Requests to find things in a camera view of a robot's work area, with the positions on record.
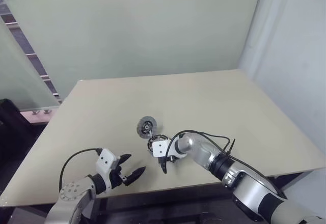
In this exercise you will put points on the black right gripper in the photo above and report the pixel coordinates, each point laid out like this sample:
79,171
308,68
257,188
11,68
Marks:
161,160

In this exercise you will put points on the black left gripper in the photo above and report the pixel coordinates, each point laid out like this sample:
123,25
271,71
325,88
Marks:
117,178

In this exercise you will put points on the small grey round wheel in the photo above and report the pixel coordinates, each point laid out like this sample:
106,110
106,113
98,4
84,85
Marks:
146,127

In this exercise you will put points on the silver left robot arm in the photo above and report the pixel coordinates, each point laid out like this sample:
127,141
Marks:
74,191

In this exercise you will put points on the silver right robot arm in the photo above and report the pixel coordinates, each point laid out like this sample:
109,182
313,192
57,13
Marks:
244,183

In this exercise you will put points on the dark rounded shape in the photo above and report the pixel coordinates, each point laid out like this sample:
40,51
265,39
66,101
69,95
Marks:
210,216

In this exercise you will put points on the pink partition base ledge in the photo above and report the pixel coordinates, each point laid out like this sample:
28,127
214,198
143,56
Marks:
35,117

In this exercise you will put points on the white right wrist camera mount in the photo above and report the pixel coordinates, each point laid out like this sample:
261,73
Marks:
160,149

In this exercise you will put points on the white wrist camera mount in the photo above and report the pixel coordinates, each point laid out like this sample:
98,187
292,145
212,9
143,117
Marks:
105,159
160,149

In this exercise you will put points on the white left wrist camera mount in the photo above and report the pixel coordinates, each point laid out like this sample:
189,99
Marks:
105,159

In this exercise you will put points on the dark metal table frame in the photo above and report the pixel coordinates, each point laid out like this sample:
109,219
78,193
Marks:
158,203

